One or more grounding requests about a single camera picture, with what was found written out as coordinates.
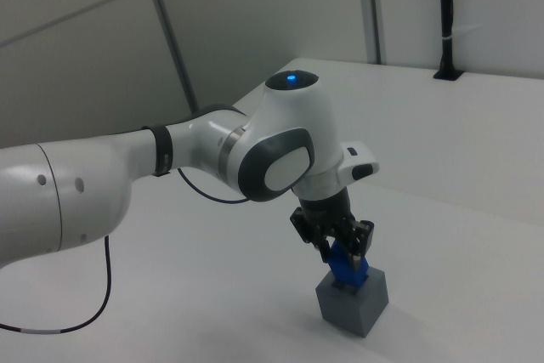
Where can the grey hollow cuboid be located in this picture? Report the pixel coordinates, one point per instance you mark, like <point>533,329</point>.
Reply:
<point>374,299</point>

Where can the black camera pole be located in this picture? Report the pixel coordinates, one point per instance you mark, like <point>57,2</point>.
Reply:
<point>446,6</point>

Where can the grey partition post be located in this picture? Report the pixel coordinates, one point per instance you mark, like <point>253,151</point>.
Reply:
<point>373,10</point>
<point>170,27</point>

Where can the blue block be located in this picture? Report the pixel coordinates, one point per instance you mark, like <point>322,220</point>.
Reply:
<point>343,273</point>

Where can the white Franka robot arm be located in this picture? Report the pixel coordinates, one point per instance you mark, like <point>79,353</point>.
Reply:
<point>85,184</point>

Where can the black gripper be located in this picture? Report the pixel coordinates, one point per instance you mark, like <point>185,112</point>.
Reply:
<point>327,212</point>

